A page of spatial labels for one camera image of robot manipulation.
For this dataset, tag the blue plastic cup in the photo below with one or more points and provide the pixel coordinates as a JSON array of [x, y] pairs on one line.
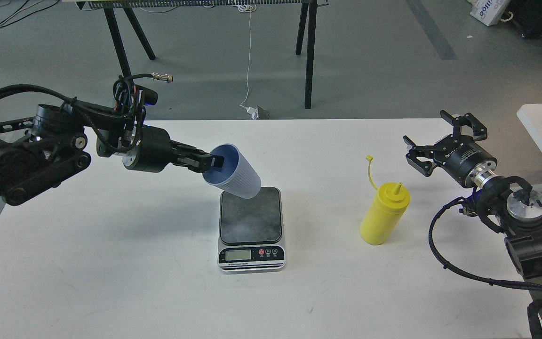
[[236, 175]]

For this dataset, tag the white power adapter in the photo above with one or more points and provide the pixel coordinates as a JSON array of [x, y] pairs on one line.
[[253, 112]]

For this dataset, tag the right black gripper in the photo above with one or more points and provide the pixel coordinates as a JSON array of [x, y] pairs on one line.
[[457, 154]]

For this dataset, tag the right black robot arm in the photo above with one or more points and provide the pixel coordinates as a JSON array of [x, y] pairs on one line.
[[507, 205]]

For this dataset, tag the yellow squeeze bottle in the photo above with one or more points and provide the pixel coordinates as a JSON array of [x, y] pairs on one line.
[[390, 202]]

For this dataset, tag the white cardboard box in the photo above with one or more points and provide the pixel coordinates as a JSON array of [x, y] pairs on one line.
[[491, 12]]

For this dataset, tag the digital kitchen scale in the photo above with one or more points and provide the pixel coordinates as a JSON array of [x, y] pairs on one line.
[[251, 233]]

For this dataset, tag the black trestle table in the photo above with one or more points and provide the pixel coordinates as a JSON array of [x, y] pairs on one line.
[[141, 32]]

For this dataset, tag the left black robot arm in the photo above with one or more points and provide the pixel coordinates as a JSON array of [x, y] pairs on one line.
[[40, 152]]

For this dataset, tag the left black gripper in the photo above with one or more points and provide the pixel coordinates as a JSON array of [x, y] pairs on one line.
[[153, 153]]

